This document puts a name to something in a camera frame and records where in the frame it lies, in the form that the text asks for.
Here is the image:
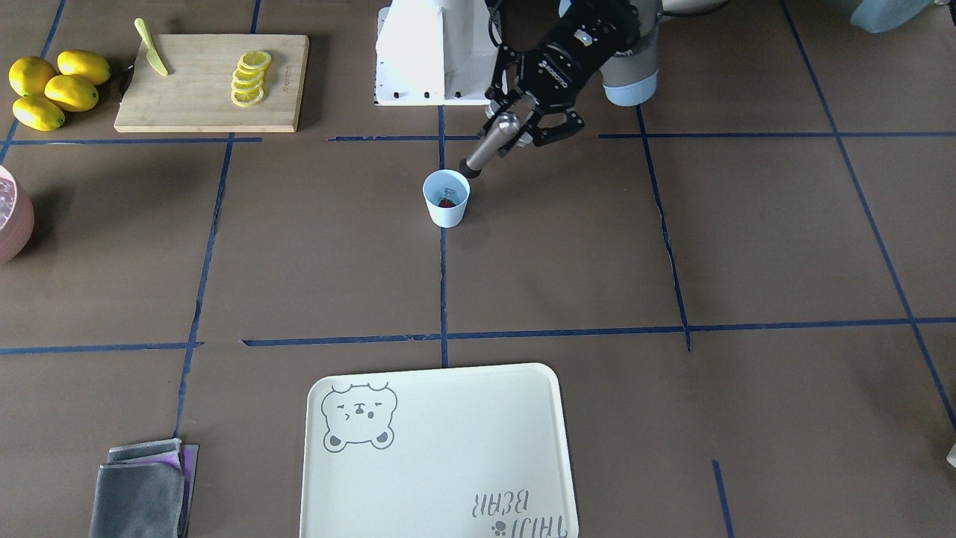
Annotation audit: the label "yellow lemon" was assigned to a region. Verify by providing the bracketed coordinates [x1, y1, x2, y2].
[44, 75, 99, 112]
[57, 50, 112, 87]
[7, 57, 58, 96]
[11, 95, 66, 132]

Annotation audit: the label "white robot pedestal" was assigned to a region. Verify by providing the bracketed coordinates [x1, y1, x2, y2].
[373, 1, 500, 107]

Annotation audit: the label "pink bowl of ice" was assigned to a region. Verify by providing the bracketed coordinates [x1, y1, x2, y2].
[1, 166, 34, 265]

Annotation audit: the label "cream bear tray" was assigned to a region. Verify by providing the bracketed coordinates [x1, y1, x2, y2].
[298, 363, 580, 537]

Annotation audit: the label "grey folded cloth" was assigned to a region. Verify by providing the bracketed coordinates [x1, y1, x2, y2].
[89, 437, 200, 537]

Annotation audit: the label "lemon slices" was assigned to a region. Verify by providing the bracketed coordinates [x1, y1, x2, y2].
[229, 50, 273, 107]

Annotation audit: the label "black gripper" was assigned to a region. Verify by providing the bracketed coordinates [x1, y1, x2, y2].
[485, 1, 643, 147]

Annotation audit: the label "yellow plastic knife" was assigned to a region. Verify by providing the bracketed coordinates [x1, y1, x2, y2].
[134, 17, 170, 76]

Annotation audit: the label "steel muddler black tip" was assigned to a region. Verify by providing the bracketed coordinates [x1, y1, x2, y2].
[457, 112, 521, 179]

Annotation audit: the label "wooden cutting board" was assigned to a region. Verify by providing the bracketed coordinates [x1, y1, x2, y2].
[115, 34, 308, 133]

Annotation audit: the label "light blue plastic cup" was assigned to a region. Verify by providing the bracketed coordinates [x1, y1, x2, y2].
[421, 168, 471, 229]

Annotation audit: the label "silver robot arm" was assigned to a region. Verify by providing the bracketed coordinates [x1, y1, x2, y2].
[479, 1, 724, 153]

